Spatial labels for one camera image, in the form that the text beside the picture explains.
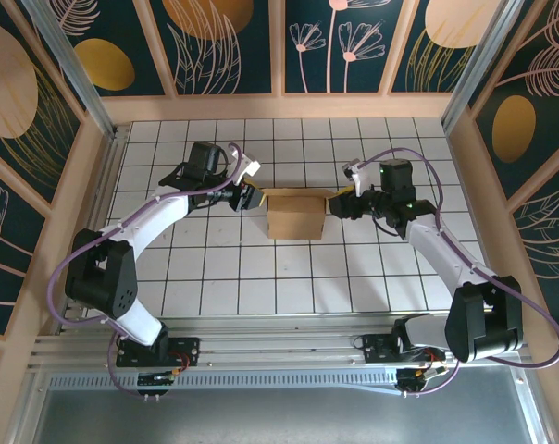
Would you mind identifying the brown cardboard paper box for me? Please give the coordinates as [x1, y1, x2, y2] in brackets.
[259, 187, 340, 241]

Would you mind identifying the grey metal sheet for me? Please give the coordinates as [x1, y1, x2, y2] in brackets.
[10, 363, 552, 444]

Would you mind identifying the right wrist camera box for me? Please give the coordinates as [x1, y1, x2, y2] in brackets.
[342, 159, 377, 196]

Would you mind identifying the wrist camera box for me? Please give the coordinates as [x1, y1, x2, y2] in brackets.
[342, 159, 377, 196]
[227, 142, 262, 178]

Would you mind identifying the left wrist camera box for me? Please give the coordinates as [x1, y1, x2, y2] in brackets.
[227, 142, 262, 178]

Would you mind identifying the aluminium side rail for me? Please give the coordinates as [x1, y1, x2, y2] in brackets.
[56, 124, 131, 335]

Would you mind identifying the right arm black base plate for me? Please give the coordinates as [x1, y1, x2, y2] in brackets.
[362, 333, 447, 366]

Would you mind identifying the aluminium mounting rail frame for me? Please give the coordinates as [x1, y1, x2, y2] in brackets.
[29, 314, 533, 369]

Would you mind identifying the aluminium corner post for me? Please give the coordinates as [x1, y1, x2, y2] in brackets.
[441, 0, 526, 135]
[22, 0, 119, 138]

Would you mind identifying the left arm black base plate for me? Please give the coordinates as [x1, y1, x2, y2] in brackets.
[116, 337, 202, 369]

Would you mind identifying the perforated metal cable tray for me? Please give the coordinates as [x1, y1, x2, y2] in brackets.
[47, 373, 401, 395]

